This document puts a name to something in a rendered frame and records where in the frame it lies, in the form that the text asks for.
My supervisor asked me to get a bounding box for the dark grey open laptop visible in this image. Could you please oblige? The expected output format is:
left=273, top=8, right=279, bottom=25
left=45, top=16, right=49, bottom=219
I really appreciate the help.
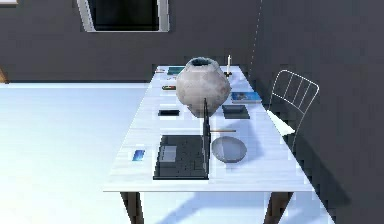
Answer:
left=152, top=97, right=211, bottom=181

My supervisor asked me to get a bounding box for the large pale round vase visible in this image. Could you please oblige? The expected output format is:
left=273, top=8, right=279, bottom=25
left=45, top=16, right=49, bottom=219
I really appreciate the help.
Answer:
left=175, top=56, right=232, bottom=119

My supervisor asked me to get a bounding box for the teal book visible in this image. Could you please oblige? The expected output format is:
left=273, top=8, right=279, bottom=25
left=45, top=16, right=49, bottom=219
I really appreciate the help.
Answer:
left=166, top=66, right=185, bottom=76

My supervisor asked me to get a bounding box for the grey round bowl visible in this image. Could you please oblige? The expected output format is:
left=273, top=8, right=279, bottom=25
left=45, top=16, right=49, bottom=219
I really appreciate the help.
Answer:
left=211, top=135, right=248, bottom=164

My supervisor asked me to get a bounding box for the blue book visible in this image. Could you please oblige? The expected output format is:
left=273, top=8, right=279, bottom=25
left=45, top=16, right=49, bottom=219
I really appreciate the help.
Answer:
left=230, top=91, right=263, bottom=104

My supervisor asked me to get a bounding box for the white candle on black holder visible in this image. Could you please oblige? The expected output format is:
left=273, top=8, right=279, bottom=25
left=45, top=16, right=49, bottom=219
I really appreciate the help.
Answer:
left=224, top=54, right=233, bottom=78

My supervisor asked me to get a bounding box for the small blue card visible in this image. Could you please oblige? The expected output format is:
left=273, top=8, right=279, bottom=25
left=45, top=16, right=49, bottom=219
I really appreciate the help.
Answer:
left=131, top=149, right=146, bottom=162

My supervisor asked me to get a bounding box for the white table with brown legs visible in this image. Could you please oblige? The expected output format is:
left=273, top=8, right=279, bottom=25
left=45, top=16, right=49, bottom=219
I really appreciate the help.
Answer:
left=102, top=65, right=316, bottom=224

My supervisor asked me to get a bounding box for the white framed dark window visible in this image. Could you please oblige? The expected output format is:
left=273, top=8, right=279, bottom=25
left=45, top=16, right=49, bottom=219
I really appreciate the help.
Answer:
left=76, top=0, right=170, bottom=33

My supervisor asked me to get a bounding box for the brown wooden furniture edge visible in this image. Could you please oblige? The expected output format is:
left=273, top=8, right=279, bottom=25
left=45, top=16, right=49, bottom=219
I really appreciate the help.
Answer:
left=0, top=64, right=10, bottom=84

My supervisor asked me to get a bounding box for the white wire chair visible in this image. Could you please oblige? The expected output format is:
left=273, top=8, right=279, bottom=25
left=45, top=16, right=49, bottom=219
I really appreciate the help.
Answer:
left=265, top=69, right=320, bottom=151

